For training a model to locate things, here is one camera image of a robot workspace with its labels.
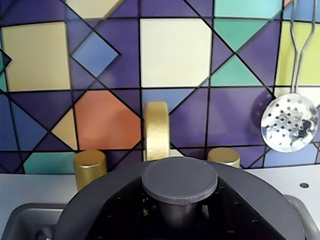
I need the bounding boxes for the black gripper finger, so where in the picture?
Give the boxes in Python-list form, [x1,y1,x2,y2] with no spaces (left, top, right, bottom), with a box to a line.
[92,176,176,240]
[189,176,283,240]

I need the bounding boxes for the gray sink basin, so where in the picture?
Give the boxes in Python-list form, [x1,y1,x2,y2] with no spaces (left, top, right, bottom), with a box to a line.
[4,194,320,240]

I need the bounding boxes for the gold faucet spout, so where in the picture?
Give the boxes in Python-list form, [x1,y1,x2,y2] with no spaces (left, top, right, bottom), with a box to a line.
[144,100,172,162]

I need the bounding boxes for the gray lid with round knob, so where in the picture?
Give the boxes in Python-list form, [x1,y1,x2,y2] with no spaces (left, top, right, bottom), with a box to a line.
[53,157,306,240]

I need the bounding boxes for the gold faucet knob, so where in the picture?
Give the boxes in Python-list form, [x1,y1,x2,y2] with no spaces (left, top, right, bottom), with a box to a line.
[72,149,108,192]
[207,147,242,169]

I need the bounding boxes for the perforated metal skimmer spoon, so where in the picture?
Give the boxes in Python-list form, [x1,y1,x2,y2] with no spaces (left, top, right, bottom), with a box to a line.
[259,0,320,154]

